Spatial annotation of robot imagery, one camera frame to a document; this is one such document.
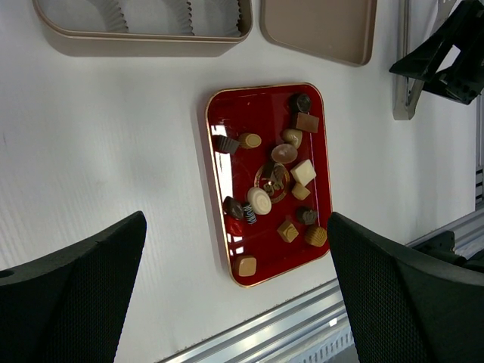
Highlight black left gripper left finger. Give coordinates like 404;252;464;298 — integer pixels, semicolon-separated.
1;211;147;362

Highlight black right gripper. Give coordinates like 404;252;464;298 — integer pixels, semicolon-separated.
389;1;483;105

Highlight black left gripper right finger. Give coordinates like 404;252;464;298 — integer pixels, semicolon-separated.
327;213;483;362

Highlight steel tongs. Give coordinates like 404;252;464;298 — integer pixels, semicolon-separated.
392;0;428;122

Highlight brown oval chocolate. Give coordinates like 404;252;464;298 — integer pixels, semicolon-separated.
271;144;298;164

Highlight gold fluted cup chocolate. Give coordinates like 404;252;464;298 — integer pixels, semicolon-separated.
238;132;262;150

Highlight dark fluted cup chocolate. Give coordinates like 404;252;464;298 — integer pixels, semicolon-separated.
215;135;240;155

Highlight gold shell chocolate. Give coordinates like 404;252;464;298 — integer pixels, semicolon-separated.
304;225;327;247

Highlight dark crown chocolate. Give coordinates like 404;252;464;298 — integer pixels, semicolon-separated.
296;206;318;225

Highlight tan swirl square chocolate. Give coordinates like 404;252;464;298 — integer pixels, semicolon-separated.
277;220;299;243

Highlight dark round chocolate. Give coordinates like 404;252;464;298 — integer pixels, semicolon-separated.
288;93;312;113

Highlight brown rectangular chocolate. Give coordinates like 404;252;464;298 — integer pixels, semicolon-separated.
292;112;320;133

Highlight caramel rounded square chocolate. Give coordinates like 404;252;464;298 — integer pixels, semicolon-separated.
233;256;257;277

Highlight white cube chocolate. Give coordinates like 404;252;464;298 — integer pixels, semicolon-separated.
290;159;316;186

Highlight tan heart chocolate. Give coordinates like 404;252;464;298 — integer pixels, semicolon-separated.
281;129;303;149

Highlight dark striped chocolate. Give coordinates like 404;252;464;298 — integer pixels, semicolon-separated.
242;202;257;225

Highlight white round spiral chocolate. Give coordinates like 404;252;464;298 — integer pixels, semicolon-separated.
247;187;272;216

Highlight dark oval chocolate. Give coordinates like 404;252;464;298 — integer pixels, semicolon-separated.
222;196;244;220

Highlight gold tin lid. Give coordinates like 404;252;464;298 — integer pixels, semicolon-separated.
260;0;377;67

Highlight red lacquer tray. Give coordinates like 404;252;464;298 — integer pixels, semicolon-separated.
205;83;332;287

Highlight gold tin box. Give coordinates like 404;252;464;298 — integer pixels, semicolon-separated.
33;1;253;57

